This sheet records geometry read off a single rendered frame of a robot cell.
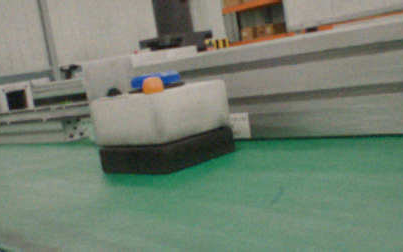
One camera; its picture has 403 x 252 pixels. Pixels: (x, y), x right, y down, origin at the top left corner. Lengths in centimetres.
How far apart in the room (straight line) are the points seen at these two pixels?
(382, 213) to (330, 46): 22
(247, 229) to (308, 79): 23
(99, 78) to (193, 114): 24
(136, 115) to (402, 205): 23
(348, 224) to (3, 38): 1244
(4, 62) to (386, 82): 1219
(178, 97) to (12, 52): 1223
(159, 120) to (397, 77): 17
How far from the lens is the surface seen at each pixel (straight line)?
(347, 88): 48
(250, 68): 53
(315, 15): 406
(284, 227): 27
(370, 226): 26
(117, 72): 65
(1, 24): 1269
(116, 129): 47
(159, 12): 90
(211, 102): 47
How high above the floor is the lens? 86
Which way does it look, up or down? 6 degrees down
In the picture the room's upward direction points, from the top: 9 degrees counter-clockwise
